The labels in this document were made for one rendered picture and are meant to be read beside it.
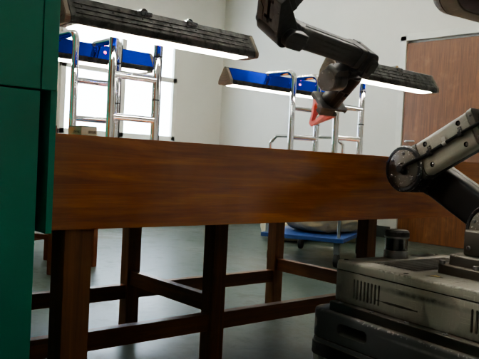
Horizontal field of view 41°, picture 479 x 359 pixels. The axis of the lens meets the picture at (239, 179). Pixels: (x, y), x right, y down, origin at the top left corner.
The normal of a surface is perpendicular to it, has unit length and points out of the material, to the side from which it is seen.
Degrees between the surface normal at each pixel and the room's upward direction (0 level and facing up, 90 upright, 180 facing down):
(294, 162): 90
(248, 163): 90
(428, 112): 90
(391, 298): 90
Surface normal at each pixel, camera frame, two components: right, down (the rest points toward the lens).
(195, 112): 0.69, 0.05
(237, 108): -0.72, -0.02
